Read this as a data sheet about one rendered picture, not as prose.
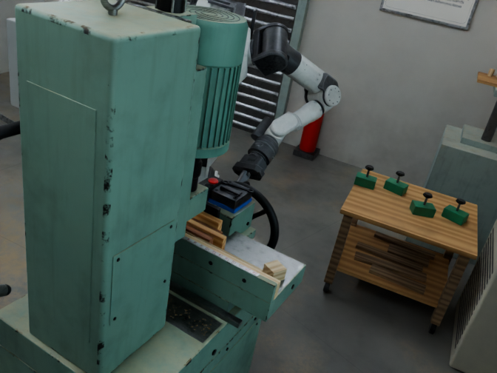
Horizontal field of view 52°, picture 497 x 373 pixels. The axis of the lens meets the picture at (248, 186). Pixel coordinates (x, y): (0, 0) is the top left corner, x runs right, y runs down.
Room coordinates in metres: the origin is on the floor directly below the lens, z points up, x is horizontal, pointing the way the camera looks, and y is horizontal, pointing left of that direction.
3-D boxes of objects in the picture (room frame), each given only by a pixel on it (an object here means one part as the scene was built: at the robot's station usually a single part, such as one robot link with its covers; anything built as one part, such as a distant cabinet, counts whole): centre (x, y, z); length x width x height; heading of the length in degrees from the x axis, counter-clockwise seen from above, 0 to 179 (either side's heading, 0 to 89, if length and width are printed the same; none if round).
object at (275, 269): (1.06, -0.11, 0.92); 0.04 x 0.04 x 0.04; 40
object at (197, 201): (1.12, 0.16, 1.03); 0.14 x 0.07 x 0.09; 154
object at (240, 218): (1.30, 0.06, 0.91); 0.15 x 0.14 x 0.09; 64
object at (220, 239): (1.17, 0.15, 0.93); 0.25 x 0.02 x 0.06; 64
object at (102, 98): (0.87, 0.28, 1.16); 0.22 x 0.22 x 0.72; 64
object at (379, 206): (2.37, -0.86, 0.32); 0.66 x 0.57 x 0.64; 72
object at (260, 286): (1.09, 0.16, 0.93); 0.60 x 0.02 x 0.06; 64
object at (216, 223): (1.20, 0.12, 0.94); 0.15 x 0.02 x 0.07; 64
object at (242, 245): (1.23, 0.10, 0.87); 0.61 x 0.30 x 0.06; 64
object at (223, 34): (1.13, 0.15, 1.35); 0.18 x 0.18 x 0.31
